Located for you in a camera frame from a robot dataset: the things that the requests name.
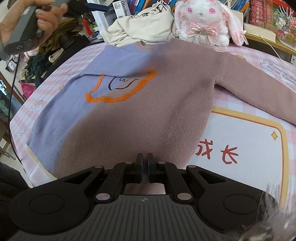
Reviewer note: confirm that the olive green cloth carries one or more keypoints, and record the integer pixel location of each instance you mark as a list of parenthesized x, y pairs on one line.
[(65, 26)]

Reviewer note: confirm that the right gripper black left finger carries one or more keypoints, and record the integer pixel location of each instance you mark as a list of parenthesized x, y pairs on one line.
[(118, 177)]

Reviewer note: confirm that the cream canvas tote bag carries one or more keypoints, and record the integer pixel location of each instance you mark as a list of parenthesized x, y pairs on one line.
[(151, 25)]

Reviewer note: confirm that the pink white bunny plush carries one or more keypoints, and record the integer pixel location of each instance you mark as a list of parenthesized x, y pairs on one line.
[(208, 23)]

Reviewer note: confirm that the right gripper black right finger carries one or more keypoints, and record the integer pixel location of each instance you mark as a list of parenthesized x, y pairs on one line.
[(178, 183)]

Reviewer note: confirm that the white barcode box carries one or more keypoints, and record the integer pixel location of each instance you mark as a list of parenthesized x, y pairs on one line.
[(121, 9)]

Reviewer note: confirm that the pink checkered table mat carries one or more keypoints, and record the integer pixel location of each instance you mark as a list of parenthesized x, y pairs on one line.
[(244, 143)]

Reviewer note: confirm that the person's left hand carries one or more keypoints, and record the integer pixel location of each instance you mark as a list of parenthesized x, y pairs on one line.
[(48, 18)]

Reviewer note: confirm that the mauve and lilac knit sweater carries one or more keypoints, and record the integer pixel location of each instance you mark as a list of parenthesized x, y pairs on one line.
[(146, 98)]

